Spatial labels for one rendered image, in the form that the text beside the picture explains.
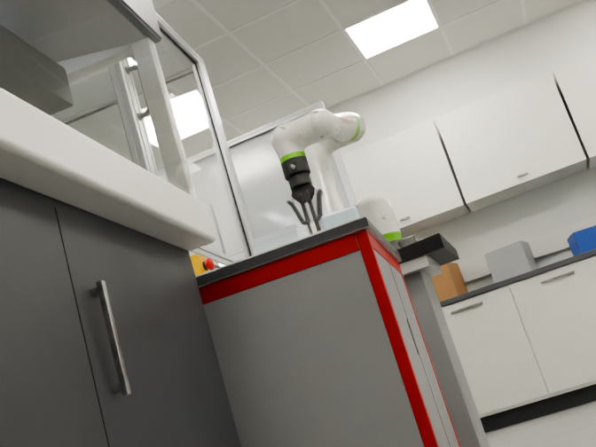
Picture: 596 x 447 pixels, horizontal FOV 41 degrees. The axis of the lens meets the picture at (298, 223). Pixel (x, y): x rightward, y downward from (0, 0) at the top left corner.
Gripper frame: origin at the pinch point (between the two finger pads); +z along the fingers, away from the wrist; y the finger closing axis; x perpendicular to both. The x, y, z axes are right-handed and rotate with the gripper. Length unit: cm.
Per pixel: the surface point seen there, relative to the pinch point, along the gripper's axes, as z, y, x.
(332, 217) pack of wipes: 14, 16, -66
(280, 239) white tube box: 14, 2, -64
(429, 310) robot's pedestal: 35.0, 26.5, 16.6
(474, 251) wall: -32, 50, 361
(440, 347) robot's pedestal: 48, 26, 17
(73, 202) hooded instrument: 13, -17, -134
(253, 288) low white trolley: 25, -8, -68
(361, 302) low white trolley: 37, 17, -68
